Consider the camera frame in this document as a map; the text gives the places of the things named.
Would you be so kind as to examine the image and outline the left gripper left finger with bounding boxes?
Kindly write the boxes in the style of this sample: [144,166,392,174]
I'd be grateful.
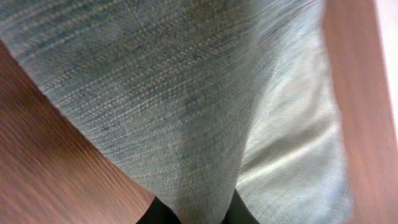
[137,197,181,224]

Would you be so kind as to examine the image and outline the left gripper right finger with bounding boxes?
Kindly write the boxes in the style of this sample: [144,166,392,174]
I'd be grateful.
[222,190,259,224]

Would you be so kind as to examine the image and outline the light grey jeans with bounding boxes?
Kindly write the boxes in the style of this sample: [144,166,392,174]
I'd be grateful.
[1,0,351,223]

